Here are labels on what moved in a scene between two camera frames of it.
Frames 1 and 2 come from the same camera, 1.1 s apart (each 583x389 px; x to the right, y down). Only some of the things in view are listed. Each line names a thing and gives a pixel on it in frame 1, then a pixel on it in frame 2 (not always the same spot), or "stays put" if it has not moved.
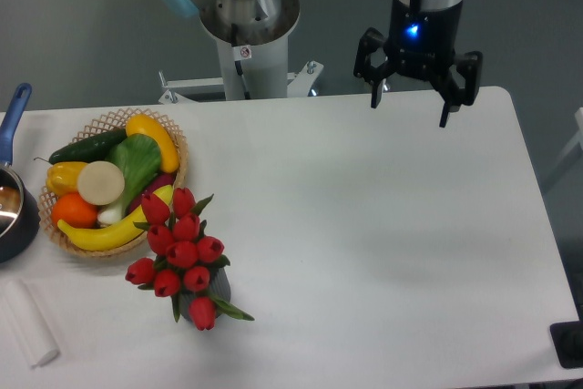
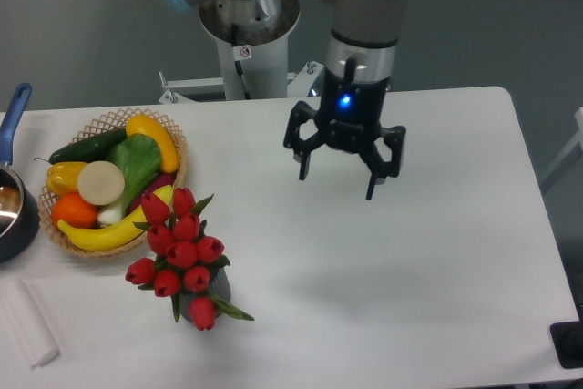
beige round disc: (100, 182) stays put
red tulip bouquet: (184, 259) stays put
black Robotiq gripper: (422, 45) to (348, 115)
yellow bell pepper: (62, 177) stays put
